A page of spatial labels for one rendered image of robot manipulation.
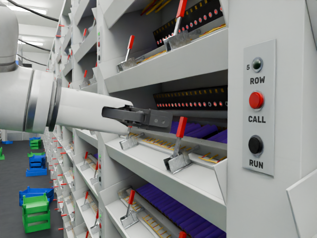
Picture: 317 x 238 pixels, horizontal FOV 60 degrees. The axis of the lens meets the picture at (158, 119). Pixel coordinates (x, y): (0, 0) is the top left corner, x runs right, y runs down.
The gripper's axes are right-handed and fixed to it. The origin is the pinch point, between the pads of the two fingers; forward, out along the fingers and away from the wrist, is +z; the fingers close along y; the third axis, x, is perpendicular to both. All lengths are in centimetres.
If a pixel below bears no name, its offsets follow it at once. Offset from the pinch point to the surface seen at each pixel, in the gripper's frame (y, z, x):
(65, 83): -185, 1, 21
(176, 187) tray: 2.6, 4.2, -9.8
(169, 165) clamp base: 0.7, 3.4, -6.8
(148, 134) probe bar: -23.3, 9.1, -3.1
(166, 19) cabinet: -41, 17, 34
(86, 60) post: -115, 4, 29
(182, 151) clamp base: 0.4, 5.7, -4.3
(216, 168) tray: 15.7, 1.4, -4.5
